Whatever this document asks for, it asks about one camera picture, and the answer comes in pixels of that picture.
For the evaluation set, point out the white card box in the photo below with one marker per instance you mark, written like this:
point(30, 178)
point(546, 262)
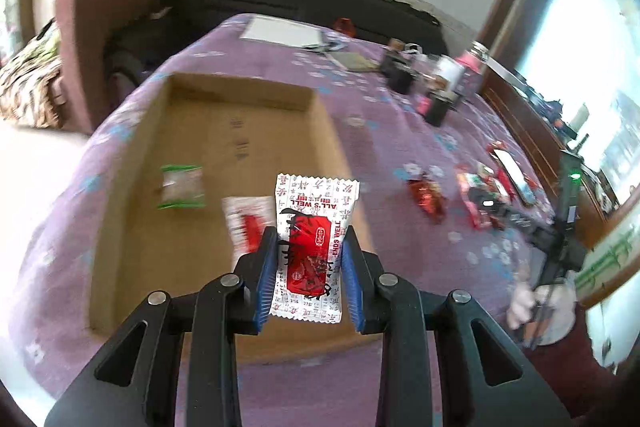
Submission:
point(448, 72)

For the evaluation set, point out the smartphone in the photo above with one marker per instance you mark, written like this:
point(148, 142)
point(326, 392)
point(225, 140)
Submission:
point(515, 172)

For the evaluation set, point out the maroon armchair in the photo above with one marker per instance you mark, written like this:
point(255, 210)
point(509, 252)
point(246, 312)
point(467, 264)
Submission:
point(85, 32)

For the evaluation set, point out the wooden bench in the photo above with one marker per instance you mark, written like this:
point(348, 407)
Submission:
point(530, 117)

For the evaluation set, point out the white red snack packet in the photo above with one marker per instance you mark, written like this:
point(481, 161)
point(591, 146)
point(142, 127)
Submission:
point(245, 219)
point(310, 207)

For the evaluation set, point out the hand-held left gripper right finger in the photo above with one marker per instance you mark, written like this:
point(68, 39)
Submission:
point(351, 282)

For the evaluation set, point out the white paper bag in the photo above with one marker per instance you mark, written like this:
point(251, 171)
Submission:
point(414, 49)

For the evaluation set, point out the small red foil candy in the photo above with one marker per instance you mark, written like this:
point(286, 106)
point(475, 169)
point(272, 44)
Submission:
point(427, 199)

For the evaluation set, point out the grey notebook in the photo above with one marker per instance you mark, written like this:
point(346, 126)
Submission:
point(357, 62)

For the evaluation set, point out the white paper pad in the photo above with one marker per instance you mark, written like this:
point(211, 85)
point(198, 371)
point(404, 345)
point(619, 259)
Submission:
point(280, 31)

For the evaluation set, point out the green patterned cushion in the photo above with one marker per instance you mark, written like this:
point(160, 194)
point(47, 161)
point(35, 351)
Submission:
point(46, 42)

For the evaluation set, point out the black bottle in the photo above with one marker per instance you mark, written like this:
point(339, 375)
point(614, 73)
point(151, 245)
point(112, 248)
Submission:
point(400, 74)
point(439, 107)

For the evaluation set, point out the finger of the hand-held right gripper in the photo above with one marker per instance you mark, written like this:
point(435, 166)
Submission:
point(515, 224)
point(492, 201)

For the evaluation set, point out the red plastic holder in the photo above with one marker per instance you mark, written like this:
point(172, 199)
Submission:
point(344, 26)

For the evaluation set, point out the green white snack packet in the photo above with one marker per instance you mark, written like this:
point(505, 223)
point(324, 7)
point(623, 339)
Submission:
point(182, 188)

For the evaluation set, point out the brown cardboard box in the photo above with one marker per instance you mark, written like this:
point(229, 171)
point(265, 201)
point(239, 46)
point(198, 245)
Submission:
point(210, 147)

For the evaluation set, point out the person's right hand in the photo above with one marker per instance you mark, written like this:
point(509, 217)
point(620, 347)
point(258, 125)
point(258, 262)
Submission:
point(520, 304)

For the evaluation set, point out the patterned blanket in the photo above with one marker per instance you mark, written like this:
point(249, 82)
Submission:
point(27, 82)

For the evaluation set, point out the person's right forearm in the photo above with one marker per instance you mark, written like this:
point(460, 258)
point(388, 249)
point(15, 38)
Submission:
point(570, 372)

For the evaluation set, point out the pens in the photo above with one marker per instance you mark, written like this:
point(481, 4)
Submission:
point(320, 47)

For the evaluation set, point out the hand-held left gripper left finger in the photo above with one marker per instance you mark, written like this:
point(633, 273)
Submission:
point(265, 279)

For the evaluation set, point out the pink lidded jar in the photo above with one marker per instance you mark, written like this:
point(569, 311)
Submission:
point(472, 57)

